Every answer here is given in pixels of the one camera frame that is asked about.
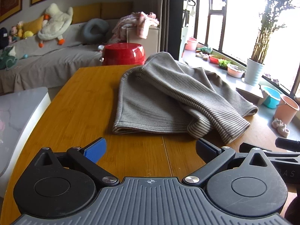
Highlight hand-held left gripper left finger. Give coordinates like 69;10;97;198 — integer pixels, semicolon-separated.
34;137;120;187

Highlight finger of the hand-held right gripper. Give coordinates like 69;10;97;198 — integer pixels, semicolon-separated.
275;137;300;152
239;143;300;163

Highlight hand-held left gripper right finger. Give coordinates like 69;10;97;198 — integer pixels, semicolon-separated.
184;138;270;188

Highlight grey striped knit garment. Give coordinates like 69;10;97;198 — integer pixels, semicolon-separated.
112;52;259;144

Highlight pile of pink clothes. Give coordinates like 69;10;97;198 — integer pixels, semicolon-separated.
111;11;160;44

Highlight small white baby shoes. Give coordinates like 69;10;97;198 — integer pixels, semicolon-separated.
272;118;290;137

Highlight pink plastic bucket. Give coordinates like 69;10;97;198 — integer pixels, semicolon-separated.
274;95;300;125

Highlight blue plastic bucket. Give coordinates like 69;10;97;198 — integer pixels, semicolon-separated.
260;85;281;109

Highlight beige flat stand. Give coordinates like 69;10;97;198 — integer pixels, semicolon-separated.
235;84;265;105

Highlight small grey figurines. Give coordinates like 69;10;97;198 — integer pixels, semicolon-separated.
264;73;280;85

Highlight potted bamboo in white pot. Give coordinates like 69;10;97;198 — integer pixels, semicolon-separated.
244;0;300;86

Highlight white and pink bowl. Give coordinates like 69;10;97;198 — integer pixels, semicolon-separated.
227;64;245;78

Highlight red plastic basin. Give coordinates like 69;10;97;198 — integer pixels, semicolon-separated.
208;55;223;64

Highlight sofa with grey cover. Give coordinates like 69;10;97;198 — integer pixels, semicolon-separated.
0;2;161;94

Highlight red glossy drum stool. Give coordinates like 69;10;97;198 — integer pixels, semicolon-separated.
98;43;146;66

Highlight green toy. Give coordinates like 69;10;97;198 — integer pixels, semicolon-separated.
197;46;212;55

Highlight pink cup on sill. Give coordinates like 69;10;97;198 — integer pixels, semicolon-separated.
185;37;198;51

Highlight white upright mop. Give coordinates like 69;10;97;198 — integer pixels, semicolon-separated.
180;0;196;61

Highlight grey neck pillow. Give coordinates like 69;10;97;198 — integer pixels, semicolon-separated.
81;19;110;44

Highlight green dinosaur plush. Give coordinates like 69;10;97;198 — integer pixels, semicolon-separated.
0;46;18;70

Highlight white goose plush toy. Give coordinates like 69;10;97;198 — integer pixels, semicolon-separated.
37;3;74;48

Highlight yellow sofa back cushion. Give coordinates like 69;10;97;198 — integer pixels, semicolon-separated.
101;2;133;20
71;3;102;24

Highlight small yellow pillow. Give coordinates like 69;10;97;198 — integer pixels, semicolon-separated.
22;15;46;35

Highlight beige and brown curtain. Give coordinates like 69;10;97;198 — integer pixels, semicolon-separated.
160;0;185;59

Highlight yellow doll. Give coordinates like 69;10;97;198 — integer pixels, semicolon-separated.
16;21;24;38

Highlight pink doll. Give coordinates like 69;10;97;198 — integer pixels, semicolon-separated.
9;25;19;41

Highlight dark navy plush toy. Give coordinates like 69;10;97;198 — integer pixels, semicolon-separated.
0;27;9;50

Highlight black window frame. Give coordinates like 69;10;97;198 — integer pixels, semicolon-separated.
194;0;300;99

